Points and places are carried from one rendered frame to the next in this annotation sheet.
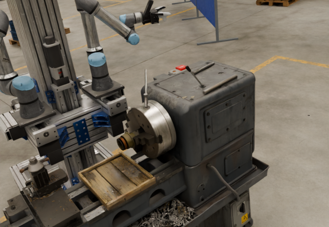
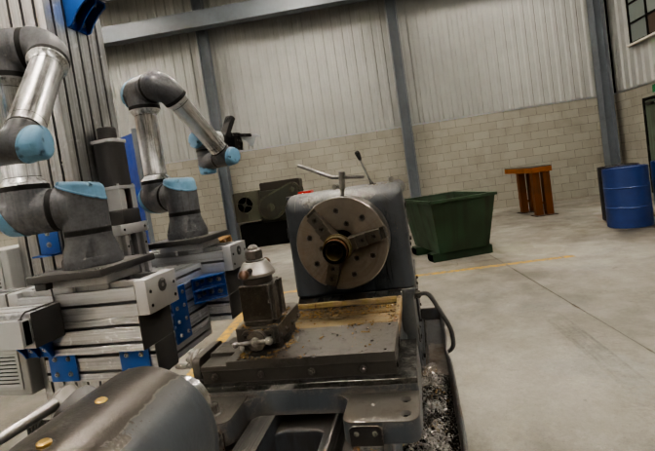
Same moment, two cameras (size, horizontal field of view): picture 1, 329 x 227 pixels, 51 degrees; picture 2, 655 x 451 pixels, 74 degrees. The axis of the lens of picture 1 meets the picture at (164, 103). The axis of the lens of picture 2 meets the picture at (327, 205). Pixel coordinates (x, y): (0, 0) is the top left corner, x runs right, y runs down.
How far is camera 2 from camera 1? 1.59 m
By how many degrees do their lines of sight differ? 49
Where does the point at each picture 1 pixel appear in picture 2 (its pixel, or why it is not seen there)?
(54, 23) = (104, 114)
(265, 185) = not seen: hidden behind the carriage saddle
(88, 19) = (154, 124)
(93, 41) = (161, 162)
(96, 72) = (187, 203)
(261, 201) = not seen: hidden behind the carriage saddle
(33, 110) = (111, 245)
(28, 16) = (68, 84)
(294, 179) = not seen: hidden behind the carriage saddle
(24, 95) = (95, 210)
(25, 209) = (247, 400)
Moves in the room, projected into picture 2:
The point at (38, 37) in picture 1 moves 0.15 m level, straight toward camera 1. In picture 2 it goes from (82, 128) to (113, 118)
